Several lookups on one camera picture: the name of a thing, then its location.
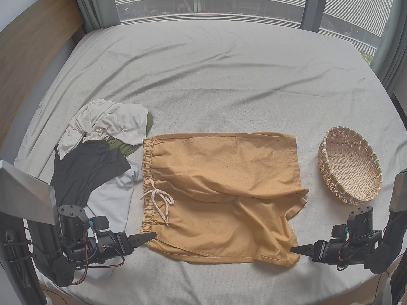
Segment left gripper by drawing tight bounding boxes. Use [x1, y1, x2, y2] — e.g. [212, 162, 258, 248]
[95, 232, 158, 256]

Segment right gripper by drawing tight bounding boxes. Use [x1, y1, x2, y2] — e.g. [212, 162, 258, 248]
[291, 238, 348, 263]

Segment tan shorts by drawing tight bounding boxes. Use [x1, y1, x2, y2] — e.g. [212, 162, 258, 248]
[140, 132, 310, 269]

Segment pale grey garment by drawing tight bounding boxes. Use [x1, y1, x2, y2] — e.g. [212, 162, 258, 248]
[84, 165, 144, 281]

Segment black garment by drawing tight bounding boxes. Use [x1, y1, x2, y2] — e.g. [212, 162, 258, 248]
[50, 139, 132, 208]

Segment olive green garment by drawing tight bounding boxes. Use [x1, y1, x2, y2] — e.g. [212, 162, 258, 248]
[107, 112, 154, 158]

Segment round woven basket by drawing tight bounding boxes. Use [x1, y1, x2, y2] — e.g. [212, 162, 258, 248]
[318, 126, 383, 206]

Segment white garment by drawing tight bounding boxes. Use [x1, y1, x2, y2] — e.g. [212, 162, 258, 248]
[58, 99, 149, 159]

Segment bed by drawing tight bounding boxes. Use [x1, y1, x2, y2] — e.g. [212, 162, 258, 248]
[0, 0, 407, 305]

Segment grey-green curtain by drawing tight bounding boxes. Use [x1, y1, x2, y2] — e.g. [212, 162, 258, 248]
[68, 0, 122, 33]
[370, 0, 407, 92]

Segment window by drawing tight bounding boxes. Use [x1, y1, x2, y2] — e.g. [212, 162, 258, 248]
[108, 0, 395, 66]

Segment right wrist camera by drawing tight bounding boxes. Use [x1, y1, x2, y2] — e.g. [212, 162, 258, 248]
[331, 224, 348, 240]

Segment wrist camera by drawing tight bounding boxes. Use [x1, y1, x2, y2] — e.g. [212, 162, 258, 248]
[331, 224, 348, 240]
[90, 215, 109, 235]

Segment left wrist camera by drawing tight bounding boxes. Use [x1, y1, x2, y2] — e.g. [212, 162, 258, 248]
[90, 215, 109, 235]

